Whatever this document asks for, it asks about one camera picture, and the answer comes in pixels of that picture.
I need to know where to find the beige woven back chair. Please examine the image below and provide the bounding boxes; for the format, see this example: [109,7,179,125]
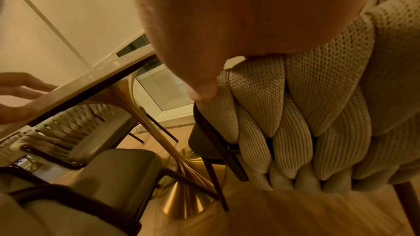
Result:
[0,148,220,236]
[0,103,179,170]
[188,0,420,236]

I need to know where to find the person's right hand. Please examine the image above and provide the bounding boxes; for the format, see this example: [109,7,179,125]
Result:
[127,0,385,104]

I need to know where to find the person's left hand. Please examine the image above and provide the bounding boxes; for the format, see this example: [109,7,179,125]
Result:
[0,72,62,125]

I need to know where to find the gold table pedestal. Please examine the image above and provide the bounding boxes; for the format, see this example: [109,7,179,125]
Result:
[88,77,228,221]

